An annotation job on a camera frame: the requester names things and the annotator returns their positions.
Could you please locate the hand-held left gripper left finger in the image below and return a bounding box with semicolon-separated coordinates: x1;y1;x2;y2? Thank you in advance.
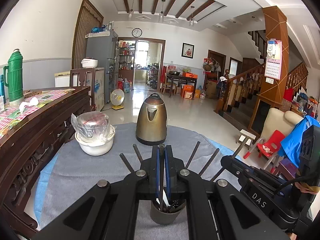
31;145;160;240

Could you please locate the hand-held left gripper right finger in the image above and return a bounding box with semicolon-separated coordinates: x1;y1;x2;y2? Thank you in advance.
165;145;292;240

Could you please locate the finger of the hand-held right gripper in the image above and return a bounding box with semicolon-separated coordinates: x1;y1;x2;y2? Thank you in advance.
221;155;254;180

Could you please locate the dark metal utensil holder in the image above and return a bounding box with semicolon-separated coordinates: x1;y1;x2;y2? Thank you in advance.
150;197;187;225

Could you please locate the small white stool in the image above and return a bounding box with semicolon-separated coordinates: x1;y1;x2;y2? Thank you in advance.
236;129;257;144

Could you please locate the red child chair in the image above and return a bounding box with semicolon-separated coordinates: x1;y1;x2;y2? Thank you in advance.
244;130;286;170

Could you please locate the bronze electric kettle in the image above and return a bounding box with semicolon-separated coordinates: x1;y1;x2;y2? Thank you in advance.
136;93;167;146

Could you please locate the cream armchair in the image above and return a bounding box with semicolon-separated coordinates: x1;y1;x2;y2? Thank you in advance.
261;108;305;143

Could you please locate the blue plastic cover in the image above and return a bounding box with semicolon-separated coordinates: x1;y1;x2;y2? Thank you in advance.
279;116;320;158

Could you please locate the white bowl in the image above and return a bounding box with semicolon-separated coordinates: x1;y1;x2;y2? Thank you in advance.
75;127;116;156

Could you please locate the wooden staircase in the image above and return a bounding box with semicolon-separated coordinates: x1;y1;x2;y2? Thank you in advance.
214;30;309;130

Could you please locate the grey tablecloth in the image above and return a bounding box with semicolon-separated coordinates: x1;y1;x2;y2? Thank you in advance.
39;122;240;240

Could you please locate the stack of orange boxes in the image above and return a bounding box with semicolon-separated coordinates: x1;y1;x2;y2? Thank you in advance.
181;84;200;99

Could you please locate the round electric heater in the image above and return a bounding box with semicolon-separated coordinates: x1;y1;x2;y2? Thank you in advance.
110;89;125;110

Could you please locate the dark wooden table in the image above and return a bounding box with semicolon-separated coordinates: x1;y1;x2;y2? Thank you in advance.
166;72;198;98

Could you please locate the white carton box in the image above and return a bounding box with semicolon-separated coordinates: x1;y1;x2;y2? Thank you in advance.
54;67;105;112

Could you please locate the blue table underlay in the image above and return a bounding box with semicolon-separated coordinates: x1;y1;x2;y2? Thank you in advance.
34;130;240;228

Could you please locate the glass shelf with bottles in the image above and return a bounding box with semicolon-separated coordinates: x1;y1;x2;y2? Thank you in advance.
117;40;137;80

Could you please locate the framed picture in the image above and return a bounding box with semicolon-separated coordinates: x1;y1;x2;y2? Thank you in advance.
181;43;195;59

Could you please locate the wooden chair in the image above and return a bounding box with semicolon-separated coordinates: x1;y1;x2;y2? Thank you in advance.
69;68;97;112

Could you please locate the carved wooden sideboard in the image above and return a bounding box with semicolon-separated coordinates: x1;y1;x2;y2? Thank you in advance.
0;86;92;232

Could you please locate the white rice cooker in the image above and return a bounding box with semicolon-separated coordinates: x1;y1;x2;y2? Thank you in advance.
81;58;98;68

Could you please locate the grey refrigerator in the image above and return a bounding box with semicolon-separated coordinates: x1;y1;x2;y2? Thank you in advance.
86;30;120;105

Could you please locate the white crumpled cloth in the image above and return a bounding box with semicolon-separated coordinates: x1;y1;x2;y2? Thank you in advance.
19;97;39;113

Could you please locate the wooden pillar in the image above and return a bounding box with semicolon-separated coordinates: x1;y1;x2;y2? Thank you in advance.
260;6;289;110

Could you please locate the checkered cloth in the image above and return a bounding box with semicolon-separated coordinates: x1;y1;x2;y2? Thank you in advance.
0;88;75;138

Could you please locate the brown window blind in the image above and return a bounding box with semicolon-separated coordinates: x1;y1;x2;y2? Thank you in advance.
72;0;104;70

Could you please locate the green thermos jug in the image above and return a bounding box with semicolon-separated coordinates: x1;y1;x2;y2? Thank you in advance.
3;49;25;106

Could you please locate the black cable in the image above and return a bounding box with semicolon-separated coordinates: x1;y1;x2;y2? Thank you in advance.
274;174;320;195

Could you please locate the wall calendar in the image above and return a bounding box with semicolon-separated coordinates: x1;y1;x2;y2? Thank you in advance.
264;39;282;81

